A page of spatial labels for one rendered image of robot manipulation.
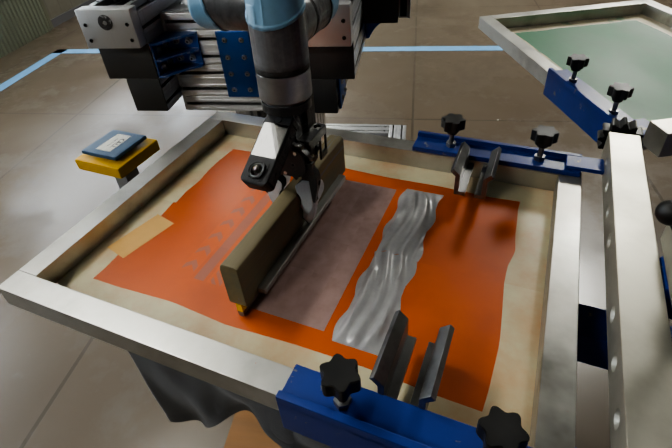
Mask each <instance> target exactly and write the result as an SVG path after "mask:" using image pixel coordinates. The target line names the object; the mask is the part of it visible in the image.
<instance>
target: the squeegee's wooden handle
mask: <svg viewBox="0 0 672 448"><path fill-rule="evenodd" d="M327 148H328V153H327V154H326V156H325V157H324V158H323V159H322V160H320V150H319V151H318V158H317V160H316V162H315V166H316V167H317V169H318V170H319V172H320V176H321V179H322V180H323V183H324V190H323V192H322V195H321V197H320V199H319V201H318V203H319V202H320V200H321V199H322V198H323V196H324V195H325V193H326V192H327V191H328V189H329V188H330V186H331V185H332V184H333V182H334V181H335V180H336V178H337V177H338V175H339V174H341V175H342V174H343V173H344V172H345V156H344V142H343V138H342V137H341V136H336V135H329V136H328V138H327ZM301 179H302V176H301V177H299V178H298V179H297V180H295V179H294V178H293V179H292V180H291V182H290V183H289V184H288V185H287V186H286V187H285V189H284V190H283V191H282V192H281V193H280V195H279V196H278V197H277V198H276V199H275V201H274V202H273V203H272V204H271V205H270V206H269V208H268V209H267V210H266V211H265V212H264V214H263V215H262V216H261V217H260V218H259V220H258V221H257V222H256V223H255V224H254V226H253V227H252V228H251V229H250V230H249V231H248V233H247V234H246V235H245V236H244V237H243V239H242V240H241V241H240V242H239V243H238V245H237V246H236V247H235V248H234V249H233V250H232V252H231V253H230V254H229V255H228V256H227V258H226V259H225V260H224V261H223V262H222V264H221V265H220V272H221V275H222V278H223V281H224V284H225V287H226V291H227V294H228V297H229V300H230V302H233V303H237V304H240V305H243V306H246V307H248V306H249V305H250V303H251V302H252V300H253V299H254V298H255V296H256V295H257V293H258V286H259V285H260V283H261V282H262V281H263V279H264V278H265V276H266V275H267V274H268V272H269V271H270V270H271V268H272V267H273V265H274V264H275V263H276V261H277V260H278V258H279V257H280V256H281V254H282V253H283V252H284V250H285V249H286V247H287V246H288V245H289V243H290V242H291V240H292V239H293V238H294V236H295V235H296V234H297V232H298V231H299V229H300V228H301V227H302V225H303V224H304V222H305V220H304V219H303V217H302V216H303V209H302V208H301V198H300V196H299V195H298V194H297V192H296V188H295V186H296V184H297V183H298V182H299V181H300V180H301Z"/></svg>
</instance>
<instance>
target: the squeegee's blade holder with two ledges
mask: <svg viewBox="0 0 672 448"><path fill-rule="evenodd" d="M345 180H346V177H345V175H341V174H339V175H338V177H337V178H336V180H335V181H334V182H333V184H332V185H331V186H330V188H329V189H328V191H327V192H326V193H325V195H324V196H323V198H322V199H321V200H320V202H319V203H318V207H317V212H316V215H315V217H314V218H313V220H312V222H311V223H307V222H306V221H305V222H304V224H303V225H302V227H301V228H300V229H299V231H298V232H297V234H296V235H295V236H294V238H293V239H292V240H291V242H290V243H289V245H288V246H287V247H286V249H285V250H284V252H283V253H282V254H281V256H280V257H279V258H278V260H277V261H276V263H275V264H274V265H273V267H272V268H271V270H270V271H269V272H268V274H267V275H266V276H265V278H264V279H263V281H262V282H261V283H260V285H259V286H258V292H259V293H262V294H267V293H268V291H269V290H270V288H271V287H272V285H273V284H274V283H275V281H276V280H277V278H278V277H279V275H280V274H281V273H282V271H283V270H284V268H285V267H286V265H287V264H288V262H289V261H290V260H291V258H292V257H293V255H294V254H295V252H296V251H297V249H298V248H299V247H300V245H301V244H302V242H303V241H304V239H305V238H306V237H307V235H308V234H309V232H310V231H311V229H312V228H313V226H314V225H315V224H316V222H317V221H318V219H319V218H320V216H321V215H322V213H323V212H324V211H325V209H326V208H327V206H328V205H329V203H330V202H331V200H332V199H333V198H334V196H335V195H336V193H337V192H338V190H339V189H340V188H341V186H342V185H343V183H344V182H345Z"/></svg>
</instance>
